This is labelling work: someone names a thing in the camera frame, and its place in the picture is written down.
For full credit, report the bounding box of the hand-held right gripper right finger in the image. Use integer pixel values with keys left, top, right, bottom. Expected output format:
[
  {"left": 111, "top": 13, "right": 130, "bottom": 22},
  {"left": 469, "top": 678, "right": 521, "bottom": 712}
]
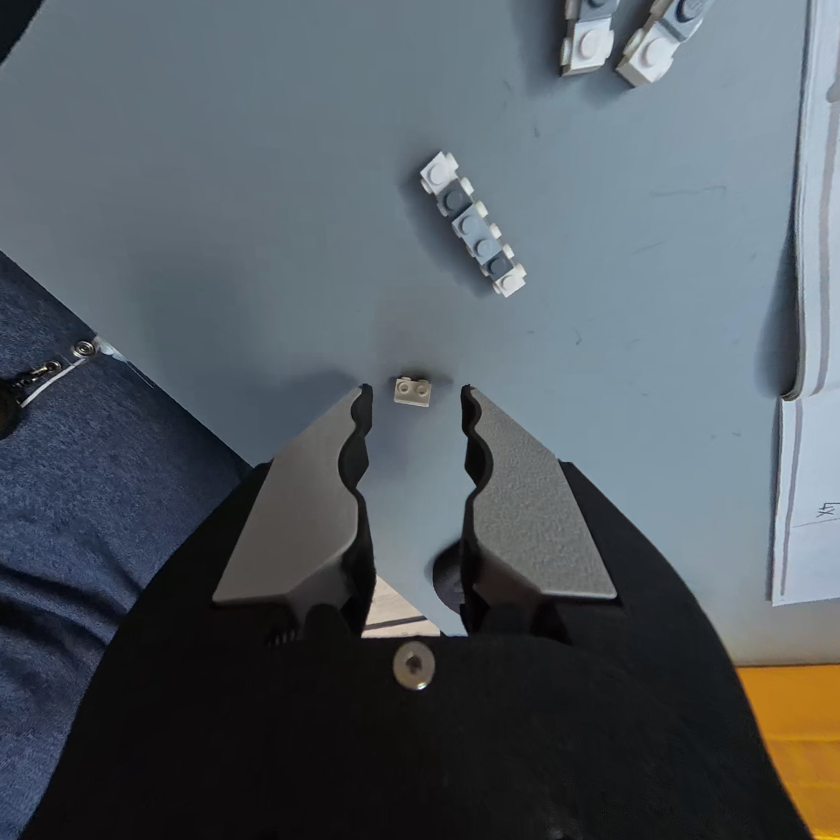
[{"left": 459, "top": 385, "right": 619, "bottom": 636}]

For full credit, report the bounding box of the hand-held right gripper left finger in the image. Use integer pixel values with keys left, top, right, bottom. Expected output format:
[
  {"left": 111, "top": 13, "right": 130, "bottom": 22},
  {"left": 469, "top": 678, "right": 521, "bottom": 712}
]
[{"left": 211, "top": 386, "right": 376, "bottom": 636}]

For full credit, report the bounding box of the grey and white lego strip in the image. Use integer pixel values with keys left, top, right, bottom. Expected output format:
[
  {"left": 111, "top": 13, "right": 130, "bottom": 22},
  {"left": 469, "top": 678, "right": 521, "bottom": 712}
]
[
  {"left": 616, "top": 0, "right": 716, "bottom": 88},
  {"left": 420, "top": 152, "right": 528, "bottom": 298},
  {"left": 561, "top": 0, "right": 621, "bottom": 77}
]

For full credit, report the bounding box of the lego instruction booklet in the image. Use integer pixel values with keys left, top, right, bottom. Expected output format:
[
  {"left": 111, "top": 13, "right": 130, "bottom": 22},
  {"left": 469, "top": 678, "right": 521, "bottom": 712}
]
[{"left": 771, "top": 0, "right": 840, "bottom": 606}]

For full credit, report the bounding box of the metal badge clip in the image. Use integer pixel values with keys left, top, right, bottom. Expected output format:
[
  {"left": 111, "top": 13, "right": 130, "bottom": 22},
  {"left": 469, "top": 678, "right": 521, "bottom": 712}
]
[{"left": 16, "top": 338, "right": 132, "bottom": 408}]

